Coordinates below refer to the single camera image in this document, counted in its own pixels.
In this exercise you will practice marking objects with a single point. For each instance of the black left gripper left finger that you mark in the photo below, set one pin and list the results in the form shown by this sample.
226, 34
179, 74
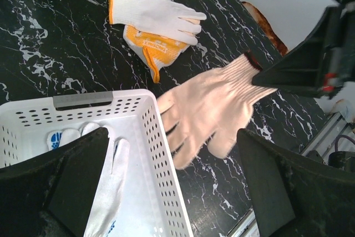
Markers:
52, 194

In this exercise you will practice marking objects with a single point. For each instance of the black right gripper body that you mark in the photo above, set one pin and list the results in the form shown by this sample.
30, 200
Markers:
338, 47

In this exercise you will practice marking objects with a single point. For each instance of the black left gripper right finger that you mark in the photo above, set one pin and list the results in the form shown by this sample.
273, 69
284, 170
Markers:
293, 195

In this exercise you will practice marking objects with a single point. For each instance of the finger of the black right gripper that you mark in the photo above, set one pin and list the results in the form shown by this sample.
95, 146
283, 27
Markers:
300, 70

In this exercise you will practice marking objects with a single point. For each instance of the cream inside-out glove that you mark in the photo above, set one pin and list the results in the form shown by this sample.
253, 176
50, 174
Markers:
210, 108

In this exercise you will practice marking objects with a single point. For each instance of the white storage basket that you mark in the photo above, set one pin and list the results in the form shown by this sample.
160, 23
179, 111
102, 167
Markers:
152, 202

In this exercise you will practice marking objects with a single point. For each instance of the white glove orange cuff top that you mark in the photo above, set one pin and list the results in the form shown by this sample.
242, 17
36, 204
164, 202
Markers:
161, 17

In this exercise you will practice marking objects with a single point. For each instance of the orange dotted white glove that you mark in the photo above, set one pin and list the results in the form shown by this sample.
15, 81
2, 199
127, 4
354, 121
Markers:
155, 51

